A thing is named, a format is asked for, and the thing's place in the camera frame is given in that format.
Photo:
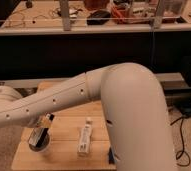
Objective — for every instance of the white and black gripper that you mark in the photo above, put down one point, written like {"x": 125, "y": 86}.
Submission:
{"x": 44, "y": 123}

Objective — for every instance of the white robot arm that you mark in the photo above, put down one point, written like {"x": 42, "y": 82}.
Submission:
{"x": 134, "y": 108}

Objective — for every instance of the white ceramic cup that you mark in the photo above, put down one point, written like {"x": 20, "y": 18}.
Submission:
{"x": 38, "y": 141}

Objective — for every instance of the wooden cutting board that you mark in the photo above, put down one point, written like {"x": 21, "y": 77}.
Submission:
{"x": 61, "y": 152}

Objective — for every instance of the white tube with cap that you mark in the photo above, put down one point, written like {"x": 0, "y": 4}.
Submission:
{"x": 85, "y": 138}

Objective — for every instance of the blue sponge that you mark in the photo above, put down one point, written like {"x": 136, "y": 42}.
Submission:
{"x": 110, "y": 157}

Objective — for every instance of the black computer mouse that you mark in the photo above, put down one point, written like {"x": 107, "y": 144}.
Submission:
{"x": 98, "y": 17}

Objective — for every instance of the grey metal post left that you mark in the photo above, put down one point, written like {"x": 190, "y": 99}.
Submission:
{"x": 64, "y": 8}

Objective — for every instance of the grey metal post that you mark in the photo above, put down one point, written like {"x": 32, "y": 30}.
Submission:
{"x": 64, "y": 8}
{"x": 159, "y": 13}

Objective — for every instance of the grey metal post right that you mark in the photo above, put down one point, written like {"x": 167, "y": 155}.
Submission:
{"x": 159, "y": 13}

